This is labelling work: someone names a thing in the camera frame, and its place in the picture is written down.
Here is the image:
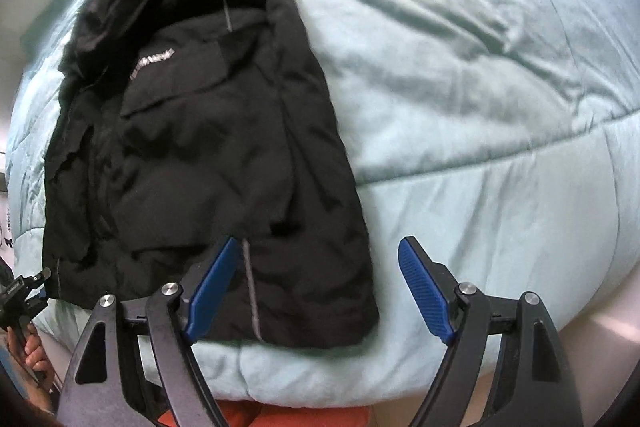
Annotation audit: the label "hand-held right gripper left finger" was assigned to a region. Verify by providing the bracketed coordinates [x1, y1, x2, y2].
[56, 234, 242, 427]

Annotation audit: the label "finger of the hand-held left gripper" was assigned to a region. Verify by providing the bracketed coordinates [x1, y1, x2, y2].
[20, 268, 52, 308]

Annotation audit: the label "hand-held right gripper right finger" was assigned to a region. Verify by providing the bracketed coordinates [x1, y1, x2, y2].
[397, 235, 585, 427]

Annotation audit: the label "black hooded jacket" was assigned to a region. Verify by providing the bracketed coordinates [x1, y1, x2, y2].
[42, 0, 380, 350]

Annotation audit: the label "person's left hand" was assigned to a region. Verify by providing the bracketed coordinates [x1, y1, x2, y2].
[22, 324, 51, 388]

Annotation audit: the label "white printed object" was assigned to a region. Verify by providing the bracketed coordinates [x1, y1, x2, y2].
[0, 202, 16, 253]

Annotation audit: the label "person's orange pants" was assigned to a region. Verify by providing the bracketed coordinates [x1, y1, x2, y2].
[155, 399, 371, 427]

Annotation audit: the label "light blue quilted blanket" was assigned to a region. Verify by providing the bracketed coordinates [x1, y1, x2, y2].
[5, 0, 640, 410]

